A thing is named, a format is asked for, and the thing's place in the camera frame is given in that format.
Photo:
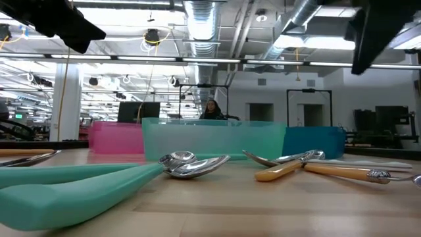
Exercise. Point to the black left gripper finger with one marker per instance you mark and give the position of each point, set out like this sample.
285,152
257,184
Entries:
82,33

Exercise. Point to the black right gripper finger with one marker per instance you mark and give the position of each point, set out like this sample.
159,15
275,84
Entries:
371,49

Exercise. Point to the teal white striped spoon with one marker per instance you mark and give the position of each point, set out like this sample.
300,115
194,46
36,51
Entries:
361,164

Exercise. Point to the teal translucent plastic bin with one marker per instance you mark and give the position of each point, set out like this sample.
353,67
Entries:
213,138

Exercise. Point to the long ceiling light strip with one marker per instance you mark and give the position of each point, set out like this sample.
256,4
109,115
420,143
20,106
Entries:
338,64
148,58

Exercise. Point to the black equipment rack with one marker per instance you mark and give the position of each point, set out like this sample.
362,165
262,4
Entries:
391,115

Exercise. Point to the black ceiling device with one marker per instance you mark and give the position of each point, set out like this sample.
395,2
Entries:
152,36

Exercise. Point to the white square column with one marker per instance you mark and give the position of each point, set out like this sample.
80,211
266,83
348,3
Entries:
70,105

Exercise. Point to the black monitor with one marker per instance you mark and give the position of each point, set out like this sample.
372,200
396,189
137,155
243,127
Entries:
131,112

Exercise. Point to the green exit sign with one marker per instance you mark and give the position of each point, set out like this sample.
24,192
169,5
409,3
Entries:
18,116

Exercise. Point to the blue plastic bin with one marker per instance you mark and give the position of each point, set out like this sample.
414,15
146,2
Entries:
315,140

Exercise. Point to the red translucent plastic bin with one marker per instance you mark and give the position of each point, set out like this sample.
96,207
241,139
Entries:
115,138

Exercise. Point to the black curved machine part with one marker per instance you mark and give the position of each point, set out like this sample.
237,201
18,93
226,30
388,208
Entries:
14,131

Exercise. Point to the black stand frame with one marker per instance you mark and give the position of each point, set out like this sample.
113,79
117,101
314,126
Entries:
309,90
204,85

